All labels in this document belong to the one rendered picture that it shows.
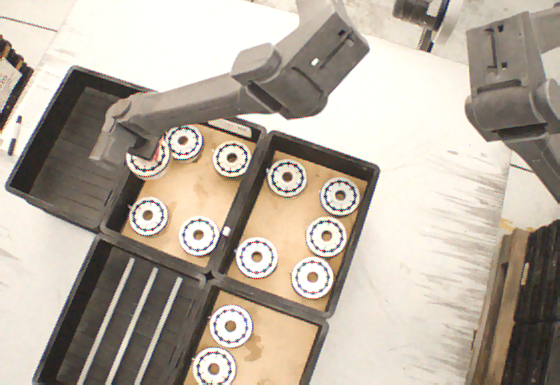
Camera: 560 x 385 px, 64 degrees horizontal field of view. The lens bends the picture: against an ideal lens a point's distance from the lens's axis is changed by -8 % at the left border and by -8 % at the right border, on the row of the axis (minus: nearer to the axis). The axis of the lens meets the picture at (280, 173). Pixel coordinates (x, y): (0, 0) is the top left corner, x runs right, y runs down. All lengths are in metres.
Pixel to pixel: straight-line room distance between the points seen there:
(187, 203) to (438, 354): 0.80
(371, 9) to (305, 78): 2.10
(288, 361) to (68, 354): 0.56
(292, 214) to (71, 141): 0.66
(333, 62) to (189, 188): 0.80
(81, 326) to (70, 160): 0.46
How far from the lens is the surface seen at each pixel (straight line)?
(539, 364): 1.86
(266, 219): 1.25
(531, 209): 2.42
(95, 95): 1.49
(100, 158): 0.92
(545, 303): 1.93
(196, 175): 1.30
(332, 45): 0.57
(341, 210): 1.24
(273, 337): 1.22
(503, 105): 0.58
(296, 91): 0.57
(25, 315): 1.53
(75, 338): 1.32
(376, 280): 1.38
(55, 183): 1.42
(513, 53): 0.58
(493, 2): 2.93
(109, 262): 1.31
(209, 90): 0.68
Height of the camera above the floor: 2.05
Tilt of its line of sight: 71 degrees down
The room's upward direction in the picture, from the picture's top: 1 degrees clockwise
